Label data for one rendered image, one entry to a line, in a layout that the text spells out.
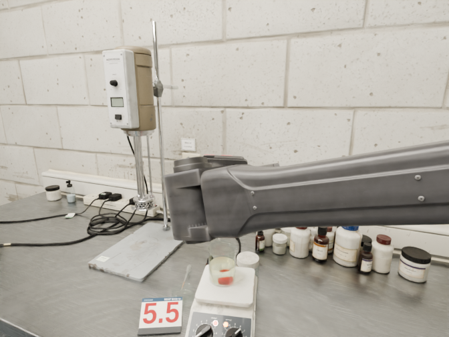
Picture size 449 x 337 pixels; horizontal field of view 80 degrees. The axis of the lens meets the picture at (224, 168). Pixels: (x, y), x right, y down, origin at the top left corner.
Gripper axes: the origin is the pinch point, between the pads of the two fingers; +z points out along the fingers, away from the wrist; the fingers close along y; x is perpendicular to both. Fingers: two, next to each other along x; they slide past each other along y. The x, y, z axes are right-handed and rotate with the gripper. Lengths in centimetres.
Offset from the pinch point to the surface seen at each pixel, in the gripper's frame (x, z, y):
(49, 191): 32, 64, 89
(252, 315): 28.2, -6.6, -7.4
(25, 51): -34, 82, 105
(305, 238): 27.6, 24.9, -23.9
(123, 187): 28, 62, 51
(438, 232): 24, 27, -63
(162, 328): 35.0, -5.0, 11.4
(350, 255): 30, 21, -36
